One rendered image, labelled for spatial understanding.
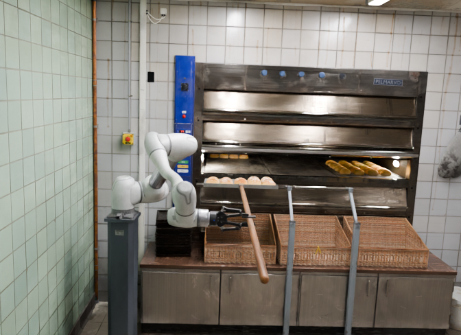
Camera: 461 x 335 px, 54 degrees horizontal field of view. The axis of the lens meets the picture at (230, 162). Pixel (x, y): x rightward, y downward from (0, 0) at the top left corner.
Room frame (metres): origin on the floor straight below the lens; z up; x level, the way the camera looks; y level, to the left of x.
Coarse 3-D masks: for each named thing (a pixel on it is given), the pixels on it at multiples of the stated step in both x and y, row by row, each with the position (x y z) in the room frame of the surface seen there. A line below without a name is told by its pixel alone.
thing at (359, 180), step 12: (276, 180) 3.77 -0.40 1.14; (288, 180) 3.77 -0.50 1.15; (300, 180) 3.78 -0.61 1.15; (312, 180) 3.78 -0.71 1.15; (324, 180) 3.79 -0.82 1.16; (336, 180) 3.79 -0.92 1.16; (348, 180) 3.79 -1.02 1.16; (360, 180) 3.80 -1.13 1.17; (372, 180) 3.80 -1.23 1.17; (384, 180) 3.81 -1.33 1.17; (396, 180) 3.81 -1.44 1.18; (408, 180) 3.81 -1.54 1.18
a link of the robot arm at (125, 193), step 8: (120, 176) 3.01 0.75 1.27; (128, 176) 3.00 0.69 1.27; (120, 184) 2.94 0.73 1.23; (128, 184) 2.95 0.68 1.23; (136, 184) 3.00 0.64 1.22; (112, 192) 2.96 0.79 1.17; (120, 192) 2.93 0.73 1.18; (128, 192) 2.95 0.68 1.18; (136, 192) 2.97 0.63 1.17; (112, 200) 2.95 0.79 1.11; (120, 200) 2.93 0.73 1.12; (128, 200) 2.95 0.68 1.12; (136, 200) 2.98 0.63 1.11; (112, 208) 2.96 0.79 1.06; (120, 208) 2.93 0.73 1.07; (128, 208) 2.95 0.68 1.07
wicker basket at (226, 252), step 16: (208, 224) 3.69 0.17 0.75; (224, 224) 3.69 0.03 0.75; (256, 224) 3.70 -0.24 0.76; (208, 240) 3.66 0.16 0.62; (224, 240) 3.66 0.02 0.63; (240, 240) 3.67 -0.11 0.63; (272, 240) 3.43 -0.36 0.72; (208, 256) 3.26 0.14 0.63; (224, 256) 3.26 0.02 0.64; (240, 256) 3.26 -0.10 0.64; (272, 256) 3.27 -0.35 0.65
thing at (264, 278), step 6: (240, 186) 3.12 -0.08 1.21; (246, 198) 2.71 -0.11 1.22; (246, 204) 2.53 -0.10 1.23; (246, 210) 2.38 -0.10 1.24; (252, 222) 2.12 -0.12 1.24; (252, 228) 2.01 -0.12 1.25; (252, 234) 1.92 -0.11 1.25; (252, 240) 1.84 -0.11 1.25; (258, 240) 1.84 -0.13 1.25; (252, 246) 1.79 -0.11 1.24; (258, 246) 1.74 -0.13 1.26; (258, 252) 1.67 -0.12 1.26; (258, 258) 1.60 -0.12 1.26; (258, 264) 1.55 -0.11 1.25; (264, 264) 1.54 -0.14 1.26; (258, 270) 1.51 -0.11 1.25; (264, 270) 1.47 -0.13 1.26; (264, 276) 1.43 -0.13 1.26; (264, 282) 1.42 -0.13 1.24
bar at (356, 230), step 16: (288, 192) 3.38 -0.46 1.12; (352, 192) 3.41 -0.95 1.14; (352, 208) 3.32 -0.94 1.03; (288, 240) 3.20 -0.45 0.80; (352, 240) 3.22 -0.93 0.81; (288, 256) 3.17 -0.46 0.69; (352, 256) 3.19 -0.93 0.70; (288, 272) 3.17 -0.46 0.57; (352, 272) 3.19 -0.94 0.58; (288, 288) 3.17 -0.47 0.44; (352, 288) 3.19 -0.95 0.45; (288, 304) 3.17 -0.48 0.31; (352, 304) 3.19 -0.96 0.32; (288, 320) 3.17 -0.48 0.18
